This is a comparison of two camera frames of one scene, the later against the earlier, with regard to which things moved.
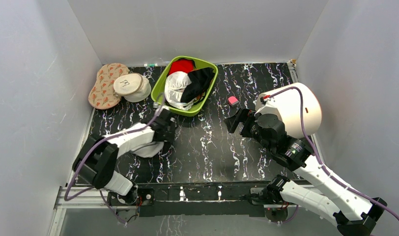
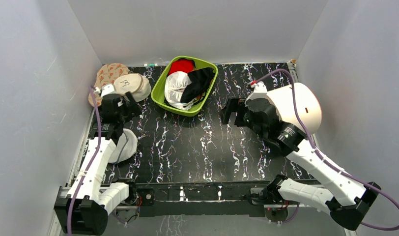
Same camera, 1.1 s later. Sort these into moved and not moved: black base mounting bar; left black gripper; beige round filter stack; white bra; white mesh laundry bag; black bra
Moved: white mesh laundry bag; left black gripper
Not moved: white bra; beige round filter stack; black bra; black base mounting bar
